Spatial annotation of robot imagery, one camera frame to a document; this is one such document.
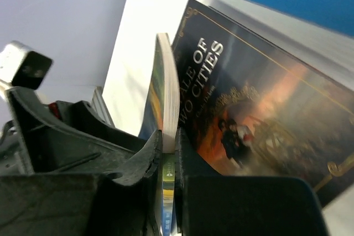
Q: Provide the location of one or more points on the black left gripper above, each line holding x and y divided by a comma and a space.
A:
61, 136

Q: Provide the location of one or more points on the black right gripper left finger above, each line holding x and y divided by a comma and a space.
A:
121, 203

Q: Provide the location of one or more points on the A Tale of Two Cities book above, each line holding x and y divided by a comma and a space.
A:
250, 108

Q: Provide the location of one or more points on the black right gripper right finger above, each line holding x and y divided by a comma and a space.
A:
208, 203

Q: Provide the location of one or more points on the aluminium mounting rail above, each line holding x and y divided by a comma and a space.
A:
98, 104

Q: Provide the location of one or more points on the Animal Farm book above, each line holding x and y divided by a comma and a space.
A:
161, 112

